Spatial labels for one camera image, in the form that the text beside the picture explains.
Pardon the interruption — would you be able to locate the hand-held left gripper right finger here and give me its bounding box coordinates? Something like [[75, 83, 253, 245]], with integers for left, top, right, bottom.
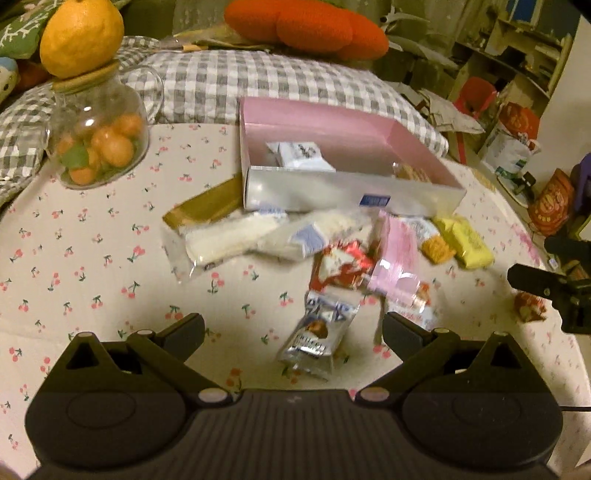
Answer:
[[356, 311, 546, 409]]

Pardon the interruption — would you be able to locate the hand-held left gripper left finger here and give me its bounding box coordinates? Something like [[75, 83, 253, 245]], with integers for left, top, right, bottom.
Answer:
[[48, 312, 230, 409]]

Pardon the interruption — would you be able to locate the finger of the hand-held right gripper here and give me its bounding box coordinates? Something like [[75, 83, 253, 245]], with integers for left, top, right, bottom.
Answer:
[[507, 262, 591, 334], [544, 234, 591, 260]]

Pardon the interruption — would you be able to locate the red snack packet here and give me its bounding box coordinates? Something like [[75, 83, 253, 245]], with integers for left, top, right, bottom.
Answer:
[[313, 240, 376, 289], [514, 292, 549, 322]]

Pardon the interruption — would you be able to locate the clear packet orange cookie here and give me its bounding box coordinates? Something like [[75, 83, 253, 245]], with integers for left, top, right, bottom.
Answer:
[[379, 277, 440, 329]]

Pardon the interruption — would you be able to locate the yellow snack packet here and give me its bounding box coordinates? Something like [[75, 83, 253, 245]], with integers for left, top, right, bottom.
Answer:
[[433, 217, 496, 271], [392, 161, 433, 184]]

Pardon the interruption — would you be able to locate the pink snack packet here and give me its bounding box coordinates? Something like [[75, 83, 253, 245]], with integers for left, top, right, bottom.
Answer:
[[369, 210, 422, 297]]

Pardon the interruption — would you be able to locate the silver blue chocolate packet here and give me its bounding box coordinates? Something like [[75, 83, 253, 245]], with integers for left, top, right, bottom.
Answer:
[[276, 291, 361, 382]]

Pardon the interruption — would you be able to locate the white orange biscuit packet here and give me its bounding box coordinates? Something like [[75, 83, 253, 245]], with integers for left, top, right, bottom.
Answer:
[[406, 217, 457, 265]]

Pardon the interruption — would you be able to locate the long clear rice cracker packet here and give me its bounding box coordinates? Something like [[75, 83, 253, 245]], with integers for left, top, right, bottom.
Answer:
[[161, 213, 280, 283]]

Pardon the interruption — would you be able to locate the gold wrapper snack bar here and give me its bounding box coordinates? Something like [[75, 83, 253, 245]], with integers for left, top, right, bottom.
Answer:
[[163, 174, 245, 232]]

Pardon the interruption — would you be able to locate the clear packet blue label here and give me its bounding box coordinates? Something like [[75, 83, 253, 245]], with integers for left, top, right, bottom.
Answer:
[[257, 209, 376, 262]]

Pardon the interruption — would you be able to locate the white packet black print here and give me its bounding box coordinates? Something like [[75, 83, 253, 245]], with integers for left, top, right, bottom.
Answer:
[[267, 140, 334, 173]]

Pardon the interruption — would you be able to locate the cream floral table cover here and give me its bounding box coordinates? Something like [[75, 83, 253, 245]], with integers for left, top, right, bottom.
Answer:
[[468, 167, 557, 278]]

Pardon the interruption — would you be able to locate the orange printed bag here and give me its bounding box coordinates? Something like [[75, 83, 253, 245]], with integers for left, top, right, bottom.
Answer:
[[527, 168, 579, 237]]

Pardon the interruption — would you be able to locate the cherry print tablecloth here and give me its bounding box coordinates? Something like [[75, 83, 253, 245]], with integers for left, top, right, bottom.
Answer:
[[0, 121, 587, 480]]

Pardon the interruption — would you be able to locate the white orange sack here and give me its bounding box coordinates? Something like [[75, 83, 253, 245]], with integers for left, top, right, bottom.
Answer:
[[478, 102, 544, 179]]

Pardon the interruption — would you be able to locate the red plastic chair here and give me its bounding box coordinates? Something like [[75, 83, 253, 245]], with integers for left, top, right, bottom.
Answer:
[[461, 76, 500, 120]]

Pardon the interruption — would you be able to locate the crumpled printed paper sheet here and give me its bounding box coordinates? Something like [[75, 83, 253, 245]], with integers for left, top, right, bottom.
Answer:
[[414, 87, 485, 136]]

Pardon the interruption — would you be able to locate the cluster of small orange fruits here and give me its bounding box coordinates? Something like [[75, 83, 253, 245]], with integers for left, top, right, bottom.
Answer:
[[58, 113, 146, 185]]

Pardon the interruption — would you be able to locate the cluttered wooden shelf unit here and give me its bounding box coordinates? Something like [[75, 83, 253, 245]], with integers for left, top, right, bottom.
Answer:
[[451, 0, 580, 100]]

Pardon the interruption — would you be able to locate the round glass jar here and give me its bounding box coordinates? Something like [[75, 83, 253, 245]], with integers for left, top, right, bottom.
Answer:
[[45, 65, 165, 188]]

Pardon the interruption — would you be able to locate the grey checked pillow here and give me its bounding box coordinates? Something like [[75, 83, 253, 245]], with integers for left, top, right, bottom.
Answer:
[[0, 34, 451, 206]]

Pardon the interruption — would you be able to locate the wooden jar lid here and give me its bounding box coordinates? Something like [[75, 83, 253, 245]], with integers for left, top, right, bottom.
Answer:
[[51, 60, 122, 95]]

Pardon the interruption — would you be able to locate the grey office chair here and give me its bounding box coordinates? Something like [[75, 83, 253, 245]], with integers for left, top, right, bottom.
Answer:
[[379, 2, 446, 58]]

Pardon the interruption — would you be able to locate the crinkled clear plastic bag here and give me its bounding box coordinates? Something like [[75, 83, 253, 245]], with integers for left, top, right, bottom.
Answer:
[[161, 22, 278, 54]]

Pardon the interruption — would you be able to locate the small orange cushion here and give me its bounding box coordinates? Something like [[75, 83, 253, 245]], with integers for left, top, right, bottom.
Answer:
[[17, 59, 55, 89]]

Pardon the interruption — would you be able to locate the blue monkey plush toy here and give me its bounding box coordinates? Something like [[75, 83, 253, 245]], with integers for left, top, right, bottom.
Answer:
[[0, 55, 20, 101]]

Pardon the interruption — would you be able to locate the large orange citrus fruit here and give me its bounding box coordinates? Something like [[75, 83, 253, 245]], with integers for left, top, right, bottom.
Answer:
[[39, 0, 125, 79]]

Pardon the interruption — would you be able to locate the star print curtain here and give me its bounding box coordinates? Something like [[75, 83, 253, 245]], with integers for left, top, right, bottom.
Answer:
[[168, 0, 232, 38]]

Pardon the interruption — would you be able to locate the big orange pumpkin cushion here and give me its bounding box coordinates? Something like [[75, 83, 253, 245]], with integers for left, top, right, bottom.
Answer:
[[224, 0, 389, 61]]

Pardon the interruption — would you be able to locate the green patterned cushion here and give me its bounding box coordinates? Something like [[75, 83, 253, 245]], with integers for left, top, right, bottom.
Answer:
[[0, 0, 65, 60]]

